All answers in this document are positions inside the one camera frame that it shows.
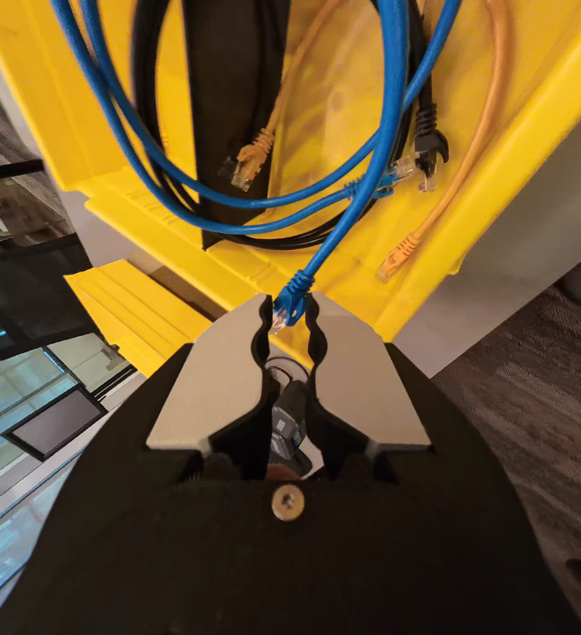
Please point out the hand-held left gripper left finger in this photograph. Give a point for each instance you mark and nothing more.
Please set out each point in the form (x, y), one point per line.
(211, 392)

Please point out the dark screen on stand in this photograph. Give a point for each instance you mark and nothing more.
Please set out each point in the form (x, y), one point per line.
(55, 421)

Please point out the yellow divided plastic bin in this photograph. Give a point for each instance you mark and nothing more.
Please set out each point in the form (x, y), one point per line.
(469, 149)

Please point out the black mesh office chair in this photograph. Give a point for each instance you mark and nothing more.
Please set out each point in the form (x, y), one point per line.
(27, 292)

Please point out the black power adapter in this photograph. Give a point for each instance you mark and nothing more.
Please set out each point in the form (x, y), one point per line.
(290, 421)

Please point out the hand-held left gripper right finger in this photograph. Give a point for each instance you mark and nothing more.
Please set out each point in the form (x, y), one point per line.
(365, 392)

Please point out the black bin divider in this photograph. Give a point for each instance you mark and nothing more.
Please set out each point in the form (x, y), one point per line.
(236, 99)

